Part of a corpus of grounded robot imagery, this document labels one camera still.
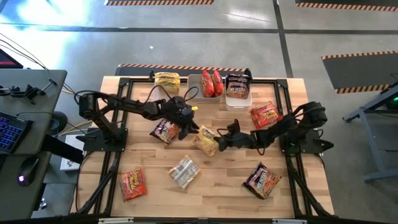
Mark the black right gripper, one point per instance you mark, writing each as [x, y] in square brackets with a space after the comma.
[239, 140]

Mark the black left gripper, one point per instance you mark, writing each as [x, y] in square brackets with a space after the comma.
[177, 110]

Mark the yellow Maruchan noodle pack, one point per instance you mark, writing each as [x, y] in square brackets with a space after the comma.
[168, 85]
[167, 76]
[203, 141]
[184, 171]

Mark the black Maruchan fire noodle pack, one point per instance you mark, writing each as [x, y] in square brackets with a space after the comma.
[262, 180]
[163, 131]
[237, 91]
[237, 78]

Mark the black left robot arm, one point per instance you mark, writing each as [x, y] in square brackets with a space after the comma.
[124, 104]

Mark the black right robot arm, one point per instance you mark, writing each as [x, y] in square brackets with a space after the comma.
[280, 129]

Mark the clear plastic bin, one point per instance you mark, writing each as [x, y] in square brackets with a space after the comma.
[161, 101]

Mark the grey plastic bin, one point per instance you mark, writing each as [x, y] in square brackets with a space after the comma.
[194, 90]

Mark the white plastic bin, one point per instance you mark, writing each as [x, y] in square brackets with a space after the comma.
[238, 105]

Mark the black mat with striped edge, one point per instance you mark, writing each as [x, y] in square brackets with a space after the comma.
[155, 2]
[140, 72]
[357, 71]
[342, 6]

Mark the white box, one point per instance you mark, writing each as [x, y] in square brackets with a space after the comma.
[71, 165]

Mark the black desk leg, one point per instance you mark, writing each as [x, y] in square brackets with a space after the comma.
[62, 149]

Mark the black round base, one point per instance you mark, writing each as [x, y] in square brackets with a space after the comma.
[59, 121]

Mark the grey office desk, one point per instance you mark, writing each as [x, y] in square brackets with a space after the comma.
[46, 77]

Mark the blue-grey table stand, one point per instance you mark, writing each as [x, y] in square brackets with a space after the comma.
[374, 149]

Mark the black desk clamp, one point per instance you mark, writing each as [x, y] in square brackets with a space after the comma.
[31, 92]

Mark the chrome caster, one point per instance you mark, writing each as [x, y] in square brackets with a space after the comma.
[43, 203]

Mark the black computer mouse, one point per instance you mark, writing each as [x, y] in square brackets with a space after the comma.
[28, 169]

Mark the backlit black keyboard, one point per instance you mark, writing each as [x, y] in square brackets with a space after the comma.
[12, 130]

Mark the black device with green light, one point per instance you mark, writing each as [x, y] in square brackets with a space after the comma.
[393, 104]

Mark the black monitor with red stripe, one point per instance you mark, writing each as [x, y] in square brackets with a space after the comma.
[7, 60]

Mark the black aluminium table frame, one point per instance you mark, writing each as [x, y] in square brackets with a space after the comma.
[140, 80]

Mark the white bracket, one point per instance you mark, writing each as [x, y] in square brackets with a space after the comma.
[115, 221]
[289, 221]

